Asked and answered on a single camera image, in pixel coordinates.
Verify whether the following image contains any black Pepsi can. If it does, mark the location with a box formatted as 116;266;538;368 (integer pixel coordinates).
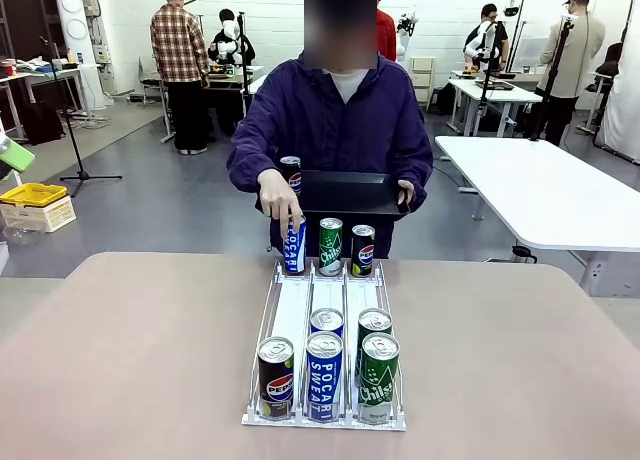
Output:
351;224;376;279
279;155;303;197
257;336;295;421

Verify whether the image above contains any blue Pocari Sweat can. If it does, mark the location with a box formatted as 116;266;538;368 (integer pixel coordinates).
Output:
283;213;308;276
309;307;346;339
305;331;345;424

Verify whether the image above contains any black plastic serving tray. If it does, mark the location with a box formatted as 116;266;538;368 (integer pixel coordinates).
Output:
298;169;412;217

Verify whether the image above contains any person's right forearm purple sleeve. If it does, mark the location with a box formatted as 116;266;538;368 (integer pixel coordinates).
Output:
227;144;281;196

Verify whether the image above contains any person's left forearm purple sleeve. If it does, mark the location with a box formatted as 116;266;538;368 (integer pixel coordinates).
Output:
394;149;434;206

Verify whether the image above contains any person in plaid shirt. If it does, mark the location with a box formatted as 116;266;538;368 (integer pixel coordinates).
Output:
149;0;211;156

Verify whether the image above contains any person in purple jacket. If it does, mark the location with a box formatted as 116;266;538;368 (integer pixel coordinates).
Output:
225;0;435;261

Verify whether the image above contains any person in red top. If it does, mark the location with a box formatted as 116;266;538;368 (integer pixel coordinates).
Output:
374;0;399;64

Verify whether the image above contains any person in black with glasses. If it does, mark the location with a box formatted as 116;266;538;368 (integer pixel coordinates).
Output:
479;3;510;74

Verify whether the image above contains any person in beige jacket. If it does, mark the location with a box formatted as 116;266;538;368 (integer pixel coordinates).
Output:
537;0;606;146

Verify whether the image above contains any person's right hand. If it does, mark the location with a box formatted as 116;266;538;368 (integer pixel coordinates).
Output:
257;168;305;234

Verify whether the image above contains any black bag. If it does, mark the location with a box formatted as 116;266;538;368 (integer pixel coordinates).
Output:
22;99;66;146

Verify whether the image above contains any yellow plastic crate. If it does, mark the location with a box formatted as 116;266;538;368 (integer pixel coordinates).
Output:
0;182;69;209

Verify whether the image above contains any black tripod stand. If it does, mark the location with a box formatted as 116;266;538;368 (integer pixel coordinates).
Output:
39;0;124;199

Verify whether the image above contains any white plastic crate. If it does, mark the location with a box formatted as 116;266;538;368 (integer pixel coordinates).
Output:
0;194;78;234

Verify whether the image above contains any clear plastic container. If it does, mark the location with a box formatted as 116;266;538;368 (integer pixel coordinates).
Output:
2;222;46;246

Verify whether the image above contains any cluttered white desk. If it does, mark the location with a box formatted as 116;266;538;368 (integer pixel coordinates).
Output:
0;57;86;141

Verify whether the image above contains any white tower air conditioner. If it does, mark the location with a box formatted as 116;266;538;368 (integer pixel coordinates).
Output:
53;0;109;111

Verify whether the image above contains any grey robot work table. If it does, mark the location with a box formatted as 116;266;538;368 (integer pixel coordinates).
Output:
204;64;265;134

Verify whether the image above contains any white black humanoid robot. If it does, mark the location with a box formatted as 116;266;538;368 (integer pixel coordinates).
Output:
207;8;256;69

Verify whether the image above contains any white can dispenser rack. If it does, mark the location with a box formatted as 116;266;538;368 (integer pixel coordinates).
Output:
241;259;407;433

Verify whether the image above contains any green Chilsung cider can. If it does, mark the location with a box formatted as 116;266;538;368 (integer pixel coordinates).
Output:
358;332;401;425
318;217;345;278
354;307;394;386

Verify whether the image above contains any white black background robot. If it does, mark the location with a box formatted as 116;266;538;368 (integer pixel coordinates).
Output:
462;19;501;74

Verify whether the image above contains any white narrow table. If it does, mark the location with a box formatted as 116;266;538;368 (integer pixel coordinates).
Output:
447;77;544;139

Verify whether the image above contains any black light stand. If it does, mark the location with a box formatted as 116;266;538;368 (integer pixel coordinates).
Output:
503;0;526;74

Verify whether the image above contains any large white table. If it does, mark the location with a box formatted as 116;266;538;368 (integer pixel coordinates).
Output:
433;135;640;299

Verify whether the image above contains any black office chair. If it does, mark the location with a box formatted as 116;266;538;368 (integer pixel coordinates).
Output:
579;42;626;131

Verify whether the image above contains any white curtain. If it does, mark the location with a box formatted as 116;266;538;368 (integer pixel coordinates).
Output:
599;9;640;161

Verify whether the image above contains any black camera tripod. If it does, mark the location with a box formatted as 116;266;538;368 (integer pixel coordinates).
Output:
529;14;576;141

